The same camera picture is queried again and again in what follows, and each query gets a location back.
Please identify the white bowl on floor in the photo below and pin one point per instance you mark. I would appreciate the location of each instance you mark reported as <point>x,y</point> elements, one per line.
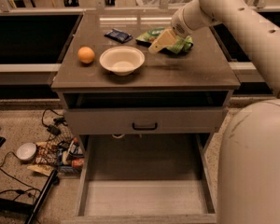
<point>26,151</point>

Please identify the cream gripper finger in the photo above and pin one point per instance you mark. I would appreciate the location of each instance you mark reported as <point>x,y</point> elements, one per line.
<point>166,39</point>

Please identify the pile of snack packets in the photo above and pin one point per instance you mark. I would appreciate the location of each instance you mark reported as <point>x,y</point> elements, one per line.
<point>64,156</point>

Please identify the dark blue snack packet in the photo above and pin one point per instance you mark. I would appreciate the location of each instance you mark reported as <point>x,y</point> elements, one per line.
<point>118,36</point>

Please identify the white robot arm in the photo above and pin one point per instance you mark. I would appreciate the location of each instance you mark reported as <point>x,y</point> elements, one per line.
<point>248,179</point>

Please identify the closed grey drawer front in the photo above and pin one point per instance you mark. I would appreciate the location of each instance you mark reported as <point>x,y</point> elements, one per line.
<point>120,120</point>

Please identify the grey drawer cabinet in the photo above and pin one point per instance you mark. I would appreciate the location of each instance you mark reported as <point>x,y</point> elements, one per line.
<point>202,78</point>

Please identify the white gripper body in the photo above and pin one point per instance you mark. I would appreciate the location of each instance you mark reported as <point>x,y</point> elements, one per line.
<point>184,24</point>

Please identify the orange fruit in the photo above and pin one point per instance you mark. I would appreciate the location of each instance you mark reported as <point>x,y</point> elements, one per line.
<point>86,55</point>

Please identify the open grey bottom drawer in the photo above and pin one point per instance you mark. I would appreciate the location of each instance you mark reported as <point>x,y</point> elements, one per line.
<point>145,179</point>

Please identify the green rice chip bag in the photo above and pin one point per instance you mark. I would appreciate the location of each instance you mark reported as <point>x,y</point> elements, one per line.
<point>182,45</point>

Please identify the black drawer handle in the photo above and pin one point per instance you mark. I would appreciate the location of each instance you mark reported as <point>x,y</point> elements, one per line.
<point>145,127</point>

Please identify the white paper bowl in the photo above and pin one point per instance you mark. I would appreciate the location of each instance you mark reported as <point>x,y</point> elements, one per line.
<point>122,60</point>

